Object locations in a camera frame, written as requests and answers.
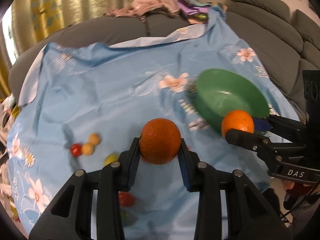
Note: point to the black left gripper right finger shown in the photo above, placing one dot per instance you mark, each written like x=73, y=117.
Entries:
x=249, y=214

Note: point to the green plastic bowl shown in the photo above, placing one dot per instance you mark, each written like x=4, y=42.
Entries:
x=218, y=92

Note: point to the pink cloth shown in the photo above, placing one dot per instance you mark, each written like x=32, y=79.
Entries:
x=139, y=8

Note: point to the gold curtain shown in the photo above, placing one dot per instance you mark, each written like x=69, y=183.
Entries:
x=24, y=23

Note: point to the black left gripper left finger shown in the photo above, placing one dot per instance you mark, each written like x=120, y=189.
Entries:
x=68, y=216

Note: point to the small red tomato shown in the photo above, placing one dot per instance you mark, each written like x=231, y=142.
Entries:
x=76, y=150

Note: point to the grey sofa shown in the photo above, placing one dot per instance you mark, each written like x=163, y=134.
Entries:
x=283, y=33

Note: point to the light blue floral sheet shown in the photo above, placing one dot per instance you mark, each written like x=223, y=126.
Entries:
x=114, y=91

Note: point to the yellow lemon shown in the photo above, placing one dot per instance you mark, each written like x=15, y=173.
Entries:
x=110, y=158

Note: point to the person right hand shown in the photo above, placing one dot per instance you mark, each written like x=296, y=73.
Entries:
x=290, y=185

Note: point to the purple cloth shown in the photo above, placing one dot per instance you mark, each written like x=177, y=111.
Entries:
x=193, y=11

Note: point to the bright orange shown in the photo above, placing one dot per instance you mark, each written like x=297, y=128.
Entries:
x=237, y=119

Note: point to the green lime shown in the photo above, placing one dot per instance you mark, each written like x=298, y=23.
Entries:
x=127, y=218

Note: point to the dark orange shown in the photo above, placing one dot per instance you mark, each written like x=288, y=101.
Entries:
x=159, y=141

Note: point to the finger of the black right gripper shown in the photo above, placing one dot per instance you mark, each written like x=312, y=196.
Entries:
x=259, y=144
x=291, y=130

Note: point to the tan longan fruit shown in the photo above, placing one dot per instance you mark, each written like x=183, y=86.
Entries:
x=94, y=139
x=87, y=149

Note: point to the red cherry tomato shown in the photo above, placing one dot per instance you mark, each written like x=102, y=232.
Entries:
x=126, y=199

